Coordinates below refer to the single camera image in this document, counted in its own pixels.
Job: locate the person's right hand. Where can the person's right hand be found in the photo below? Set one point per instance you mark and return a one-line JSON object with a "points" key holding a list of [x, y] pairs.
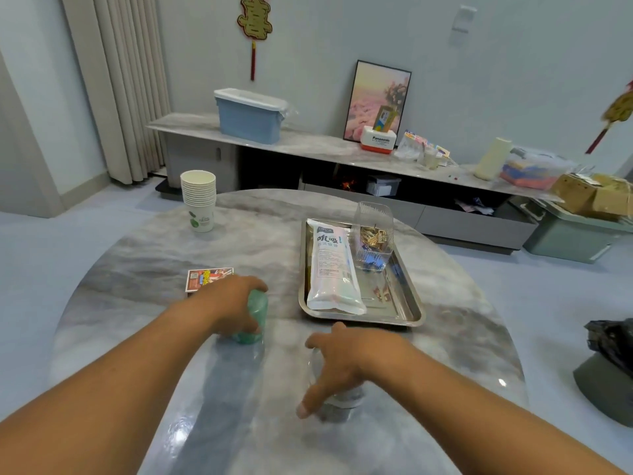
{"points": [[341, 361]]}

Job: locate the person's left hand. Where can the person's left hand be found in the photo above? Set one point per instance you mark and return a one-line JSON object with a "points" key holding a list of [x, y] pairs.
{"points": [[232, 303]]}

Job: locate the translucent green plastic cup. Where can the translucent green plastic cup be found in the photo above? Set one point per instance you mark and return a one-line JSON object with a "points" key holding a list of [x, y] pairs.
{"points": [[255, 316]]}

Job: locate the colourful matchbox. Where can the colourful matchbox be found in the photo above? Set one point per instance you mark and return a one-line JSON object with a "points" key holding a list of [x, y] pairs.
{"points": [[208, 280]]}

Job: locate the clear round plastic bowl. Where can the clear round plastic bowl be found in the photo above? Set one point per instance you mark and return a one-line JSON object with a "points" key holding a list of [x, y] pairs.
{"points": [[341, 398]]}

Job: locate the metal tray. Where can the metal tray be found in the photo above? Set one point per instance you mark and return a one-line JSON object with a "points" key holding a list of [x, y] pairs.
{"points": [[401, 301]]}

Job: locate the clear printed plastic bag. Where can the clear printed plastic bag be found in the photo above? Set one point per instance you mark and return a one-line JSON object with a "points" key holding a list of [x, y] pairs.
{"points": [[331, 267]]}

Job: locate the group of white paper cups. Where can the group of white paper cups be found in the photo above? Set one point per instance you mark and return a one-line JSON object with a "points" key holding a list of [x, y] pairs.
{"points": [[199, 200]]}

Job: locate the clear ribbed organizer box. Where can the clear ribbed organizer box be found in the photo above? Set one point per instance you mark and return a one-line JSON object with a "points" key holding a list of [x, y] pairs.
{"points": [[374, 237]]}

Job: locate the person's right forearm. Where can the person's right forearm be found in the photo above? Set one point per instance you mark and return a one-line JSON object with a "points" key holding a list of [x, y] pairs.
{"points": [[504, 415]]}

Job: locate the person's left forearm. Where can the person's left forearm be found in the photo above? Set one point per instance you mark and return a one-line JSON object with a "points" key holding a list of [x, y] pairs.
{"points": [[89, 400]]}

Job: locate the grey cabinet with marble top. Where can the grey cabinet with marble top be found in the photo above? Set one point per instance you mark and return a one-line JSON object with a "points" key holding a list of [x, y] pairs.
{"points": [[297, 141]]}

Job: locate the white box in cabinet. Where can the white box in cabinet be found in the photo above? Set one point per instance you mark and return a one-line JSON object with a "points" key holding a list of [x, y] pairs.
{"points": [[384, 187]]}

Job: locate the blue storage box white lid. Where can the blue storage box white lid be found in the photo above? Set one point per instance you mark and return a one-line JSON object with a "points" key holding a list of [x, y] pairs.
{"points": [[251, 115]]}

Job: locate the loose papers in cabinet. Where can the loose papers in cabinet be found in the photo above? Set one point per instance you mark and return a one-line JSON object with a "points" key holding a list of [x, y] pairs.
{"points": [[475, 206]]}

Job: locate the white and red small box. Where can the white and red small box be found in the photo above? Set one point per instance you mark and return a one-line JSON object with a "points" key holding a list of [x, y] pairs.
{"points": [[378, 140]]}

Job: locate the clear bag of snacks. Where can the clear bag of snacks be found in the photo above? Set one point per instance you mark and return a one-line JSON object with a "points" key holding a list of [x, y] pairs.
{"points": [[410, 146]]}

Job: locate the colourful small packet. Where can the colourful small packet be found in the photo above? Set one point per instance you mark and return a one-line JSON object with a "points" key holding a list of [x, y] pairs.
{"points": [[442, 152]]}

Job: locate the small colourful box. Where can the small colourful box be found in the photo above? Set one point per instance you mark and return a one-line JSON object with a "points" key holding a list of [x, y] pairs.
{"points": [[384, 118]]}

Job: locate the beige curtain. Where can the beige curtain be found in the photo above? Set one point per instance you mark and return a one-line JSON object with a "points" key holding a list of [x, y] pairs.
{"points": [[114, 84]]}

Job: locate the framed pink picture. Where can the framed pink picture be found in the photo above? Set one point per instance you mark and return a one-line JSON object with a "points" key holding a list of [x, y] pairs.
{"points": [[371, 94]]}

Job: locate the cream paper roll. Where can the cream paper roll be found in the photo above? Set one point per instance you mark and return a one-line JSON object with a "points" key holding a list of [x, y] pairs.
{"points": [[494, 159]]}

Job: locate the trash bin with black bag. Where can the trash bin with black bag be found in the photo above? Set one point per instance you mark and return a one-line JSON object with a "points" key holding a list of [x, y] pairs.
{"points": [[605, 371]]}

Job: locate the grey green storage bin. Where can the grey green storage bin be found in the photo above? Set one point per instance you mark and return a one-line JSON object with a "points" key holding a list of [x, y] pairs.
{"points": [[574, 234]]}

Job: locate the clear storage box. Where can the clear storage box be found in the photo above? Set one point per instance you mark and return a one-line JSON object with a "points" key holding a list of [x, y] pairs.
{"points": [[536, 168]]}

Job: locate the cardboard box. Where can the cardboard box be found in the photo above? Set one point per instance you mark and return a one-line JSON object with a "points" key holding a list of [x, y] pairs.
{"points": [[593, 195]]}

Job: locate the white wall switch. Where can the white wall switch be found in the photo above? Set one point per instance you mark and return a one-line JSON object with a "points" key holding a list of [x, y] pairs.
{"points": [[464, 18]]}

